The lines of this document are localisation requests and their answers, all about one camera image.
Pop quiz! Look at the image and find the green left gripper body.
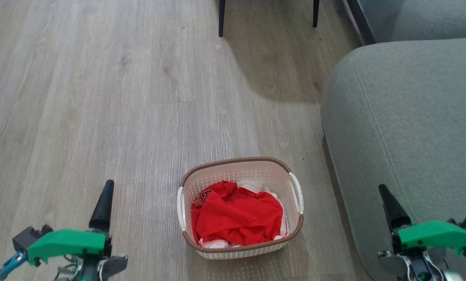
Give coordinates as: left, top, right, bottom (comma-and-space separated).
27, 229, 112, 267

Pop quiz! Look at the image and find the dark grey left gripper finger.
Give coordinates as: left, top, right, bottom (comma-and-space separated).
89, 180, 115, 231

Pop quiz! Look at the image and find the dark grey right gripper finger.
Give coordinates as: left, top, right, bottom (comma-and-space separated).
378, 184, 412, 231

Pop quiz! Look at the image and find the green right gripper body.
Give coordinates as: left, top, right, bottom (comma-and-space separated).
397, 220, 466, 258

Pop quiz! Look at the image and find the cream laundry basket brown rim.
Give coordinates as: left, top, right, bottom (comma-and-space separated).
176, 157, 305, 260

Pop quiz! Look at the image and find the grey fabric sofa seat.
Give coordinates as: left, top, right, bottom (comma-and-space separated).
320, 37, 466, 281

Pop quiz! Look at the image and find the red jersey garment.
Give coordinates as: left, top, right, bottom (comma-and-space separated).
191, 180, 285, 246

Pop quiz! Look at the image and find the white garment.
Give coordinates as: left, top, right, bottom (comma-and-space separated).
197, 180, 290, 249

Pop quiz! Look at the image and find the grey fabric sofa cushion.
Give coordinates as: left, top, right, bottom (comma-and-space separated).
359, 0, 466, 44

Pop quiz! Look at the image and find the blue cable connector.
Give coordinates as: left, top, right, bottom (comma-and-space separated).
0, 252, 28, 281

